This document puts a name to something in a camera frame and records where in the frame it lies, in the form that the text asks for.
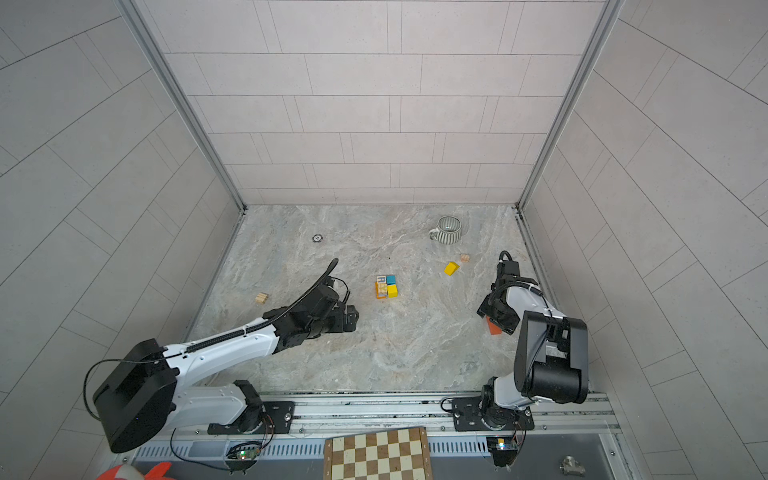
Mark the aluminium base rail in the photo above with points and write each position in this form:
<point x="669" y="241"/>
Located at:
<point x="588" y="431"/>

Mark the aluminium corner post right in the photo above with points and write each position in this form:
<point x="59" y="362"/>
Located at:
<point x="597" y="40"/>

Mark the natural wood block blue print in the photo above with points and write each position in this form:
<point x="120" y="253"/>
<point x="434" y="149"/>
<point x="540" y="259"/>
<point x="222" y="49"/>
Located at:
<point x="381" y="283"/>

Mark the metal clamp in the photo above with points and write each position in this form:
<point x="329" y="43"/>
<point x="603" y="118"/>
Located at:
<point x="570" y="466"/>

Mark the aluminium corner post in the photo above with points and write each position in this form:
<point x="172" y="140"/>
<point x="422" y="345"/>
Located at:
<point x="139" y="28"/>
<point x="597" y="40"/>

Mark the yellow rectangular wooden block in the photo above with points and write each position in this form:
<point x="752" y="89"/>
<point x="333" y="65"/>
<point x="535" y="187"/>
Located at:
<point x="451" y="268"/>

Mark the circuit board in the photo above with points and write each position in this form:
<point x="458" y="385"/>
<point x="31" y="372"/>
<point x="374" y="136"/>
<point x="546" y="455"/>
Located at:
<point x="246" y="451"/>
<point x="503" y="450"/>

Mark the checkered chess board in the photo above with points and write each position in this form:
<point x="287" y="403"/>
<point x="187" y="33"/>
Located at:
<point x="392" y="454"/>

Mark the striped ceramic mug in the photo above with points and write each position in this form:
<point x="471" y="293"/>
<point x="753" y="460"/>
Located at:
<point x="447" y="232"/>

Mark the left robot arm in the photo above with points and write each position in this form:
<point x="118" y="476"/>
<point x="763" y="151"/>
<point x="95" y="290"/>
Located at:
<point x="156" y="387"/>

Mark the aluminium corner post left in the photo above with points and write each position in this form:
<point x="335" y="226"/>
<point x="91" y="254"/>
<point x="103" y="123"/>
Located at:
<point x="139" y="28"/>

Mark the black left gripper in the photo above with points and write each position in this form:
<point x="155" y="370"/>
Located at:
<point x="341" y="325"/>

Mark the right circuit board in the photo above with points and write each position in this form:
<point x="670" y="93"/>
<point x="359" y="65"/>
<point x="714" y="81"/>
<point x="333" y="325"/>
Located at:
<point x="503" y="450"/>

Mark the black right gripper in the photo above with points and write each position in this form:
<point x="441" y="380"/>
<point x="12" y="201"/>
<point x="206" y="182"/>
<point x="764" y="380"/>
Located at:
<point x="486" y="305"/>

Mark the left circuit board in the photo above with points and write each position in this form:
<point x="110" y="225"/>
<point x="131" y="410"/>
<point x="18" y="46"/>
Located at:
<point x="246" y="451"/>

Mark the red wooden block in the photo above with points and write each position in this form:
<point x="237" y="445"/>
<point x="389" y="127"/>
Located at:
<point x="493" y="329"/>

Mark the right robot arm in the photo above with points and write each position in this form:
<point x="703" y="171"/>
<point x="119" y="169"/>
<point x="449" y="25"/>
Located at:
<point x="551" y="358"/>

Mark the red white object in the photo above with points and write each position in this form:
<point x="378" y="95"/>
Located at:
<point x="129" y="472"/>

